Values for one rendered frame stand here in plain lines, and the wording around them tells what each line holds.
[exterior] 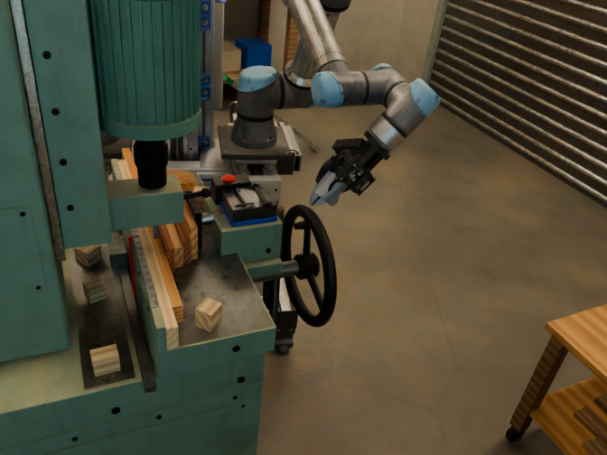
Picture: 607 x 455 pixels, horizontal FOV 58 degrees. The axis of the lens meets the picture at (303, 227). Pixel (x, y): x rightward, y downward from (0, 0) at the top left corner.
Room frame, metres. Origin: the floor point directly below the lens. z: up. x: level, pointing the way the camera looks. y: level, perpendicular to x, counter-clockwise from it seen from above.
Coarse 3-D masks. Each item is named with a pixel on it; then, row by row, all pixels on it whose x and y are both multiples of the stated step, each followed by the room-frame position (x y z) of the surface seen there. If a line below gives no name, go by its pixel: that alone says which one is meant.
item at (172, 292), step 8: (128, 152) 1.24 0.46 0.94; (128, 160) 1.20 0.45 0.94; (128, 168) 1.16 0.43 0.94; (136, 176) 1.12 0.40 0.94; (152, 240) 0.88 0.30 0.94; (160, 240) 0.88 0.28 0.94; (160, 248) 0.86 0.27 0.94; (160, 256) 0.83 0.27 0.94; (160, 264) 0.81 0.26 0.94; (168, 264) 0.81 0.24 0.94; (168, 272) 0.79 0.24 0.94; (168, 280) 0.77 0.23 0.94; (168, 288) 0.75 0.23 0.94; (176, 288) 0.75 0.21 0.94; (176, 296) 0.73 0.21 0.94; (176, 304) 0.71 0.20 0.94; (176, 312) 0.70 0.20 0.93; (176, 320) 0.70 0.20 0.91
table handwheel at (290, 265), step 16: (304, 208) 1.06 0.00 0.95; (288, 224) 1.13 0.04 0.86; (304, 224) 1.04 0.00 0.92; (320, 224) 1.00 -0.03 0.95; (288, 240) 1.14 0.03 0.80; (304, 240) 1.04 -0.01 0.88; (320, 240) 0.96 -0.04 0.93; (288, 256) 1.13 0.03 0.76; (304, 256) 1.02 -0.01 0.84; (288, 272) 0.99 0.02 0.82; (304, 272) 1.00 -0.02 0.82; (288, 288) 1.07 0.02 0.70; (336, 288) 0.91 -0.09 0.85; (304, 304) 1.03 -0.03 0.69; (320, 304) 0.94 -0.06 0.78; (304, 320) 0.97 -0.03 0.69; (320, 320) 0.91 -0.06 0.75
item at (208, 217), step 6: (186, 192) 0.99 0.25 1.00; (192, 198) 0.97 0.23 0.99; (192, 204) 0.95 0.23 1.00; (192, 210) 0.93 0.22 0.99; (198, 210) 0.93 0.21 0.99; (222, 210) 0.99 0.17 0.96; (192, 216) 0.93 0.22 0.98; (198, 216) 0.92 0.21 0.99; (204, 216) 0.96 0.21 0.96; (210, 216) 0.96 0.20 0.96; (198, 222) 0.92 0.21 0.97; (204, 222) 0.95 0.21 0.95; (210, 222) 0.96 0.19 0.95; (198, 228) 0.92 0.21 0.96; (198, 234) 0.92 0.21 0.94; (198, 240) 0.92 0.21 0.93; (198, 246) 0.92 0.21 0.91
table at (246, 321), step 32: (224, 256) 0.91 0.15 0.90; (192, 288) 0.80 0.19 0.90; (224, 288) 0.81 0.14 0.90; (256, 288) 0.82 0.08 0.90; (192, 320) 0.71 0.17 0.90; (224, 320) 0.72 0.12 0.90; (256, 320) 0.73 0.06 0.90; (160, 352) 0.63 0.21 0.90; (192, 352) 0.66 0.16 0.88; (224, 352) 0.68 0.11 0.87; (256, 352) 0.71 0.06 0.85
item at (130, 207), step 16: (112, 192) 0.83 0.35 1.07; (128, 192) 0.84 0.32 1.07; (144, 192) 0.85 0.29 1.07; (160, 192) 0.85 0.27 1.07; (176, 192) 0.86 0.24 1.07; (112, 208) 0.81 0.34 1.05; (128, 208) 0.83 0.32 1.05; (144, 208) 0.84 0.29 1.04; (160, 208) 0.85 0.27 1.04; (176, 208) 0.86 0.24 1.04; (112, 224) 0.81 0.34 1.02; (128, 224) 0.82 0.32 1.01; (144, 224) 0.84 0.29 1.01; (160, 224) 0.85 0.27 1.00
